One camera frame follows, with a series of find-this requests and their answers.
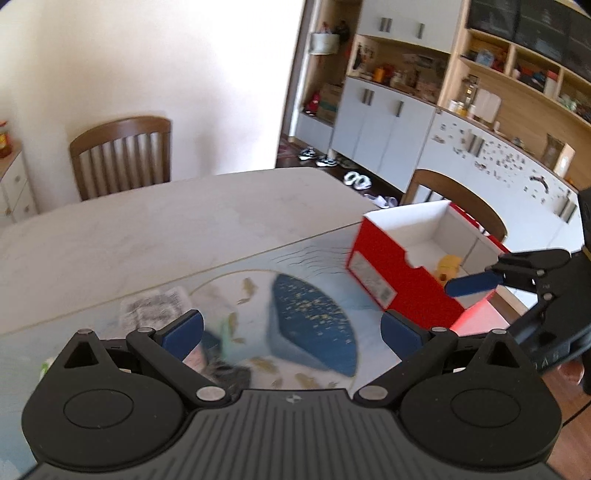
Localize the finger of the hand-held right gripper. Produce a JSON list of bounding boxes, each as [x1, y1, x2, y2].
[[444, 249, 571, 301]]

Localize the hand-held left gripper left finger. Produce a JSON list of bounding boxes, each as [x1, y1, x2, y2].
[[60, 310, 232, 408]]

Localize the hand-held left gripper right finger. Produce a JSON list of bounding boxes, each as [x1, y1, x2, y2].
[[353, 310, 529, 408]]

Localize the red cardboard box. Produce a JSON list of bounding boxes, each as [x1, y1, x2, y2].
[[346, 199, 527, 342]]

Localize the white marble desktop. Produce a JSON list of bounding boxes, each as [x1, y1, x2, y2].
[[0, 167, 509, 480]]

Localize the yellow plush toy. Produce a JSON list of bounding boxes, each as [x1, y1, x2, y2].
[[436, 255, 464, 282]]

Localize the clear packaged snack bag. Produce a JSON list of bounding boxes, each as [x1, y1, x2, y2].
[[182, 342, 215, 374]]

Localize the white printed packet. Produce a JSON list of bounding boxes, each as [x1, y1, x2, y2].
[[119, 287, 188, 329]]

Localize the mint green plastic stick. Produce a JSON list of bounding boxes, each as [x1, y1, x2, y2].
[[217, 314, 239, 352]]

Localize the printed clear desk mat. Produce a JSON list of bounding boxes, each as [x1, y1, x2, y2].
[[0, 220, 525, 480]]

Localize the brown wooden chair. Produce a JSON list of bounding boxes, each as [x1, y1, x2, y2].
[[69, 115, 172, 201], [405, 169, 508, 241]]

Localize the white stickered cabinet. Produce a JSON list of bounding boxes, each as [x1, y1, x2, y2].
[[418, 110, 583, 232]]

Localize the brown paper bag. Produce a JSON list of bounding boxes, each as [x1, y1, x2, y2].
[[540, 134, 575, 178]]

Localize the white board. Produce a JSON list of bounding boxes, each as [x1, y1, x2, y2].
[[473, 88, 502, 123]]

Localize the tall grey cabinet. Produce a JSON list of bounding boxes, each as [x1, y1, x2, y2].
[[330, 76, 437, 195]]

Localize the low grey cabinet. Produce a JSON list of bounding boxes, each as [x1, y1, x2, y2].
[[294, 112, 335, 151]]

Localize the white drawer cabinet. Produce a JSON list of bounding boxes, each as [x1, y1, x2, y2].
[[0, 143, 38, 227]]

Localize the cardboard box on shelf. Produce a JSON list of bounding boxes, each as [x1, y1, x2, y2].
[[318, 83, 343, 123]]

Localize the dark glass cabinet doors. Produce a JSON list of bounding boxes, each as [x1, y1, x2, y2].
[[464, 0, 591, 84]]

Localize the white upper cabinet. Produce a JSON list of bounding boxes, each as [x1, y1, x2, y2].
[[355, 0, 467, 55]]

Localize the pale hanging tote bag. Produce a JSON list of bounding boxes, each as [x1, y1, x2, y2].
[[308, 23, 340, 56]]

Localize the wooden wall shelf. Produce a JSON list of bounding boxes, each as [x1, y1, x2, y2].
[[438, 0, 591, 185]]

